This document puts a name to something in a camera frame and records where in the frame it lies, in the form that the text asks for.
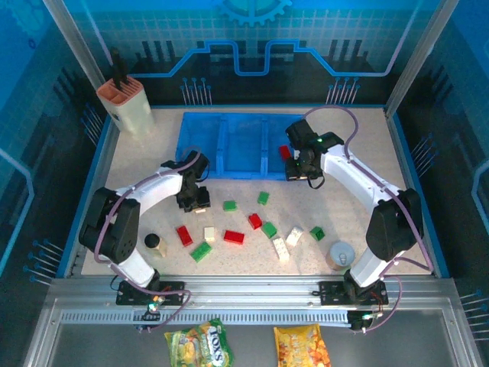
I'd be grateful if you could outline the long green lego brick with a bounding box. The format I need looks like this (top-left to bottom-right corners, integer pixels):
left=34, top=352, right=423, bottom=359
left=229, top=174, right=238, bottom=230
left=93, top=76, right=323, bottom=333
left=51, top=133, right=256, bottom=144
left=189, top=241, right=213, bottom=263

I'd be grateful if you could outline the long white lego brick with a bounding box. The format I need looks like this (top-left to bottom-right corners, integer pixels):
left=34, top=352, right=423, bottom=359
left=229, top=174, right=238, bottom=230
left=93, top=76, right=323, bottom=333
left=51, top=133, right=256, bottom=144
left=285, top=226, right=305, bottom=247
left=272, top=237, right=290, bottom=263

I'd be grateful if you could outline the small bottle with black cap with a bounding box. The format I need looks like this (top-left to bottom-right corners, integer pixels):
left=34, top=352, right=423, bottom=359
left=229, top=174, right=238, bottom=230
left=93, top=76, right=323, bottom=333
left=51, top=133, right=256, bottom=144
left=144, top=232, right=168, bottom=258

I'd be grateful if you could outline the blue three-compartment bin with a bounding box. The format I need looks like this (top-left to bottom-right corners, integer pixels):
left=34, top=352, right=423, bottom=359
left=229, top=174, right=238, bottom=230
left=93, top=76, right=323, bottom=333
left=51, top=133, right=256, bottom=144
left=174, top=111, right=313, bottom=180

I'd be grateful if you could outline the beige knife block orange rim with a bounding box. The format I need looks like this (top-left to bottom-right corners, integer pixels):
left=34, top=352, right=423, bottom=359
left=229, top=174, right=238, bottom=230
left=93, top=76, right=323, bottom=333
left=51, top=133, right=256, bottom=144
left=96, top=75, right=156, bottom=135

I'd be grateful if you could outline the metal tin can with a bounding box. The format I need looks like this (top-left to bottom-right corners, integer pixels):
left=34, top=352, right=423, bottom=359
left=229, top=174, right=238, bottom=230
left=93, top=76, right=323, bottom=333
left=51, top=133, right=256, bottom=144
left=327, top=240, right=356, bottom=271

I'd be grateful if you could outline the blue table edge strip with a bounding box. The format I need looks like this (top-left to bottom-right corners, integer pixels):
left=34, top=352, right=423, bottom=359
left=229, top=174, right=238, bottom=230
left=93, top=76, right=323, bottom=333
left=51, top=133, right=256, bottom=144
left=385, top=109, right=451, bottom=278
left=57, top=114, right=112, bottom=278

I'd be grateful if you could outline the small lit control board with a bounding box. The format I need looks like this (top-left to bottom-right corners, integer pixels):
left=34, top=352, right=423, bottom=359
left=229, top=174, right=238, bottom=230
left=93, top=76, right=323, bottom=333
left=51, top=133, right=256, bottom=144
left=141, top=301, right=164, bottom=322
left=349, top=310, right=383, bottom=332

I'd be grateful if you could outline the green Fox's candy bag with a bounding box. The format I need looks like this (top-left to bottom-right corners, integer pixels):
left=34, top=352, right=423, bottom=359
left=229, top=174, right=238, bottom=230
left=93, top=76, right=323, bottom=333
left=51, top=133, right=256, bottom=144
left=164, top=318, right=235, bottom=367

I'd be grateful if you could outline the grey metal shelf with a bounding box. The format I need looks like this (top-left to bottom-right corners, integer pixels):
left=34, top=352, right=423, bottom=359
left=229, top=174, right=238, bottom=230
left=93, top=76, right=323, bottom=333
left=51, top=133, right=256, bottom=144
left=22, top=297, right=482, bottom=367

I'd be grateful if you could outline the yellow snack bag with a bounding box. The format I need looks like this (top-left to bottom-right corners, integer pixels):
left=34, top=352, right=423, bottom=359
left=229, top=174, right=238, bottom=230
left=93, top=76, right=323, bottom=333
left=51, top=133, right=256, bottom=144
left=273, top=323, right=332, bottom=367

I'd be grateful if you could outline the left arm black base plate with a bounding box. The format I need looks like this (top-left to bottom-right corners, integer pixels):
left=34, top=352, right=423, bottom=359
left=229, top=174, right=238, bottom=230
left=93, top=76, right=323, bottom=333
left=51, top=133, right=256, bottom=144
left=116, top=281, right=186, bottom=306

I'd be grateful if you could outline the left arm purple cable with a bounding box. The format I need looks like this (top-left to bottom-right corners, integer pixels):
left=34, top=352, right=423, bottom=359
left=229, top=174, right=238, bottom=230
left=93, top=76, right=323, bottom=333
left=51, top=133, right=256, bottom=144
left=93, top=145, right=203, bottom=333

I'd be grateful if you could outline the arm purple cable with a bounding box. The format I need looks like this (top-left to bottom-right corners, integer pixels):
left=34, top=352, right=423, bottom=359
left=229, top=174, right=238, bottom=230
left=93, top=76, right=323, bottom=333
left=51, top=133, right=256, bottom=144
left=303, top=106, right=436, bottom=334
left=93, top=145, right=203, bottom=333

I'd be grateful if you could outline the aluminium front frame beam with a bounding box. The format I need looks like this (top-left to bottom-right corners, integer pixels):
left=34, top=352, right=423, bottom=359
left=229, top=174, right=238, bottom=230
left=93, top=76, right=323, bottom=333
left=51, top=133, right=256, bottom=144
left=49, top=275, right=458, bottom=307

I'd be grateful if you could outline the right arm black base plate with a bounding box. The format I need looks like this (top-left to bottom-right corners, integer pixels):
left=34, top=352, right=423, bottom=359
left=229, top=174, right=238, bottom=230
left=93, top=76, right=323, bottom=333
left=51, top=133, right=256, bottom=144
left=319, top=281, right=389, bottom=306

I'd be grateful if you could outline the black knife handle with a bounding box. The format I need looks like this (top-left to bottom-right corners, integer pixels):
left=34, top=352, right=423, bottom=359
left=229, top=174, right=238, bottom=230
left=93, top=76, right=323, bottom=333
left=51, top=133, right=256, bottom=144
left=109, top=46, right=130, bottom=93

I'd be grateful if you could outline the slotted grey cable duct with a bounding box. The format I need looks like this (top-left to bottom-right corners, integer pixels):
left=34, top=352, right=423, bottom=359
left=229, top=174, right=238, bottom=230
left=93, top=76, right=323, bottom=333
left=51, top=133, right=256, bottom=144
left=60, top=308, right=355, bottom=326

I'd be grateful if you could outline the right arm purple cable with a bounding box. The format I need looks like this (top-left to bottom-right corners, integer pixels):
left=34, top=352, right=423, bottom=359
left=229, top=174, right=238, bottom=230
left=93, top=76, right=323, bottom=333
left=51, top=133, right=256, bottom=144
left=303, top=106, right=436, bottom=334

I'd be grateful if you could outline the aluminium frame post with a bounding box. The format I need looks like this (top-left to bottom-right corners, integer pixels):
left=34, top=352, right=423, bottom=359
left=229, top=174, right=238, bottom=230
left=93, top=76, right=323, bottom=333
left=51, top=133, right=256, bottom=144
left=384, top=0, right=459, bottom=115
left=42, top=0, right=115, bottom=93

